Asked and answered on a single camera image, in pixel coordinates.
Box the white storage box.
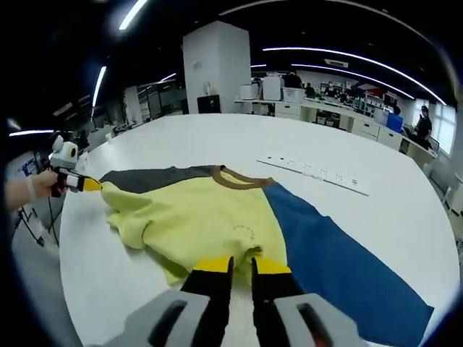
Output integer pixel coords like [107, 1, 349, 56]
[281, 87, 306, 103]

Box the black cabinet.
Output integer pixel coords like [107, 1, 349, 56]
[197, 94, 221, 115]

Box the straight ceiling light strip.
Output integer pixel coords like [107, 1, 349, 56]
[118, 0, 149, 30]

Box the yellow blue grey garment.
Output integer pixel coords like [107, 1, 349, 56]
[98, 164, 435, 347]

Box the white square pillar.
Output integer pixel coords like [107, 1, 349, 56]
[182, 20, 252, 115]

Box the white counter with drawers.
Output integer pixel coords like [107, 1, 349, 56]
[234, 97, 438, 160]

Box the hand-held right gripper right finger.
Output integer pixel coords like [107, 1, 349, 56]
[250, 256, 362, 347]

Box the white table socket panel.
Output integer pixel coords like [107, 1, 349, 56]
[255, 155, 370, 197]

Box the person's left hand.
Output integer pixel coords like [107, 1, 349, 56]
[34, 169, 64, 198]

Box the short ceiling light strip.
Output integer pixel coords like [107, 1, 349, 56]
[92, 65, 108, 108]

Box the tall white appliance box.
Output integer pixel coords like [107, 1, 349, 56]
[262, 76, 283, 101]

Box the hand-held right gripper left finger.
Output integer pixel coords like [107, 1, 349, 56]
[119, 254, 234, 347]

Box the long curved ceiling light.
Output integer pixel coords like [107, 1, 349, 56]
[262, 46, 448, 106]

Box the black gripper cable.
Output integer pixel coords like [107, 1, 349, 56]
[46, 187, 61, 247]

